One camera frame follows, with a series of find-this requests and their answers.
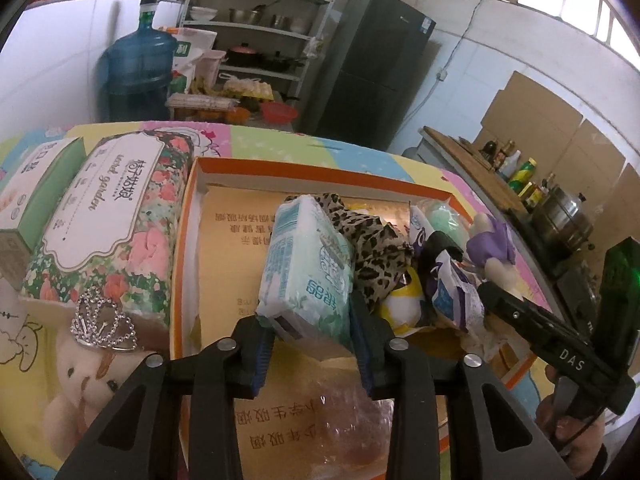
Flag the white metal shelf rack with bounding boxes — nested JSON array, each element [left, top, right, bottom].
[[176, 0, 352, 112]]

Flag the orange cardboard box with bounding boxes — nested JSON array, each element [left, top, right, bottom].
[[167, 156, 539, 480]]

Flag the purple white plush toy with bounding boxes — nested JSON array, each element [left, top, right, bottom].
[[466, 211, 517, 287]]

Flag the pink plastic bucket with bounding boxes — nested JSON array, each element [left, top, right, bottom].
[[192, 50, 229, 87]]

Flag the silver tiara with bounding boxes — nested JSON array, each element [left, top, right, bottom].
[[70, 285, 144, 354]]

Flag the blue water jug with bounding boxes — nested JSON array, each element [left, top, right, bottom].
[[94, 25, 182, 124]]

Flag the black wok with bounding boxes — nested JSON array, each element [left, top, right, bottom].
[[260, 51, 307, 74]]

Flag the row of condiment bottles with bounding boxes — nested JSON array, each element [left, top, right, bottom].
[[480, 139, 559, 212]]

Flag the white blue wipes packet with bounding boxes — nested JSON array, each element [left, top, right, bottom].
[[431, 250, 484, 334]]

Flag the large floral tissue pack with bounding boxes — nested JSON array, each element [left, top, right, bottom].
[[20, 127, 197, 337]]

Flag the black pot with red lid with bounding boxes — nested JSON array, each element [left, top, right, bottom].
[[226, 44, 262, 69]]

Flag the brown cardboard sheets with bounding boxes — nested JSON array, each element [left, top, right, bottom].
[[469, 71, 640, 262]]

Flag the small green white tissue pack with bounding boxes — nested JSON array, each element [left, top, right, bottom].
[[256, 195, 357, 359]]

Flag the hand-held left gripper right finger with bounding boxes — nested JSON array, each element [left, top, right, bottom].
[[349, 291, 575, 480]]

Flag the green sponge in plastic bag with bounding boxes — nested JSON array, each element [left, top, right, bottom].
[[411, 199, 474, 253]]

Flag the crumpled clear plastic bag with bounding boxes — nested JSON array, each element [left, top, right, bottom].
[[297, 374, 398, 467]]

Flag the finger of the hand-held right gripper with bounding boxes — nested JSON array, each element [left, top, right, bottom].
[[480, 280, 557, 362]]

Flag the leopard print cloth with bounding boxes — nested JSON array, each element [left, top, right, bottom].
[[312, 192, 417, 312]]

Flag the black gas stove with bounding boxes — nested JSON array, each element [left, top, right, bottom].
[[552, 259, 603, 333]]

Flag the wooden counter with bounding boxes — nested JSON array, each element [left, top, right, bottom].
[[419, 125, 532, 217]]

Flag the person's right hand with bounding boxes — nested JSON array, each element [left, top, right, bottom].
[[535, 365, 608, 480]]

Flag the black white water pump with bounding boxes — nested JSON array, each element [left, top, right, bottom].
[[139, 0, 167, 29]]

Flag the yellow frog tissue pack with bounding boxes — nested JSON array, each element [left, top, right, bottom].
[[379, 266, 427, 337]]

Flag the steel cooking pot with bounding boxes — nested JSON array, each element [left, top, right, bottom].
[[529, 185, 597, 257]]

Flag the white fluffy cloth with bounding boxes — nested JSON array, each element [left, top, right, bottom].
[[457, 322, 509, 364]]

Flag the dark grey refrigerator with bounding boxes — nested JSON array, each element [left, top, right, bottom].
[[309, 0, 437, 152]]

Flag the red plastic basin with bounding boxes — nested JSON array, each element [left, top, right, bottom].
[[259, 100, 299, 122]]

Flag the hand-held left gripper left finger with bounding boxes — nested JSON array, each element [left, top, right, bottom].
[[54, 315, 276, 480]]

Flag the white rice bag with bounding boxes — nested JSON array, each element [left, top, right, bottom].
[[169, 27, 219, 94]]

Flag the beige teddy bear plush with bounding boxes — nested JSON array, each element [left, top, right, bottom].
[[0, 280, 152, 443]]

